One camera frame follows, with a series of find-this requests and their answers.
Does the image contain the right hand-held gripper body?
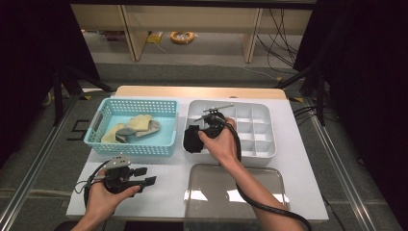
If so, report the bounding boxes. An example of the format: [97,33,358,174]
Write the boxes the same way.
[193,103,235,140]

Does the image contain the black metal stand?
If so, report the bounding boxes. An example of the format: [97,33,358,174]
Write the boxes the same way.
[52,64,114,126]
[273,62,328,127]

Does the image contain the person's left hand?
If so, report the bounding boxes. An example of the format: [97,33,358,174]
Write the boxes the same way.
[86,168,142,222]

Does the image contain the clear plastic lid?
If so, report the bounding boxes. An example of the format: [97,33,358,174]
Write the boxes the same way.
[183,163,292,231]

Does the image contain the white floor cable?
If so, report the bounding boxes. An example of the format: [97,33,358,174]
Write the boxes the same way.
[153,41,280,81]

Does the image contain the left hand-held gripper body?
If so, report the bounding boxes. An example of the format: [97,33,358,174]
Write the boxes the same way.
[102,154,142,195]

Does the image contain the right hand-held gripper cable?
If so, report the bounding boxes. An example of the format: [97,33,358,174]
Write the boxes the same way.
[214,115,314,231]

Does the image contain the light blue perforated basket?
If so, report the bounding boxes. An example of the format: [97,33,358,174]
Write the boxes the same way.
[84,97,180,157]

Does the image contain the black curtain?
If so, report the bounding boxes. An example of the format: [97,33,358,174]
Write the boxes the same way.
[293,0,408,231]
[0,0,100,167]

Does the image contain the aluminium floor rail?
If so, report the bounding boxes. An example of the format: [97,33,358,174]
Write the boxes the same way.
[307,97,378,231]
[0,94,81,230]

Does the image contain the white divided storage box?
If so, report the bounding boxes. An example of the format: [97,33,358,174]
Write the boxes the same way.
[181,99,277,167]

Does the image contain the hand-held gripper cable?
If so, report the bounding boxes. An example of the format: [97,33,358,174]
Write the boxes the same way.
[74,160,112,210]
[214,115,314,231]

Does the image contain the black hanging cables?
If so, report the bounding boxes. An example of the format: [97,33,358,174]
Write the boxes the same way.
[256,8,304,68]

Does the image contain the black sock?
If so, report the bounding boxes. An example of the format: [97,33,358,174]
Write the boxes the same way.
[182,124,205,154]

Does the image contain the orange cable coil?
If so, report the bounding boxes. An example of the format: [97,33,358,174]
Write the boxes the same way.
[168,30,195,45]

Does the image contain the person's right hand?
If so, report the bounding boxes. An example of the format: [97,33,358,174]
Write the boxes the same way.
[197,116,240,167]

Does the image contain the left hand-held gripper cable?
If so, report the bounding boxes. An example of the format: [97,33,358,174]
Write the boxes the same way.
[74,160,112,210]

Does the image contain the black floor cables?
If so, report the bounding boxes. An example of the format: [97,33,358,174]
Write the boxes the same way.
[293,105,317,124]

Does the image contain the beige wooden furniture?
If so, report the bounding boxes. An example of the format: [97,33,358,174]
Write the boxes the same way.
[70,3,314,64]

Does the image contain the yellow sock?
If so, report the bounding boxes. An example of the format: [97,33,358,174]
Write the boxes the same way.
[100,123,127,144]
[128,114,154,133]

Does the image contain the yellow packet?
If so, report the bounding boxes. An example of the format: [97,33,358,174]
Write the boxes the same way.
[146,31,165,44]

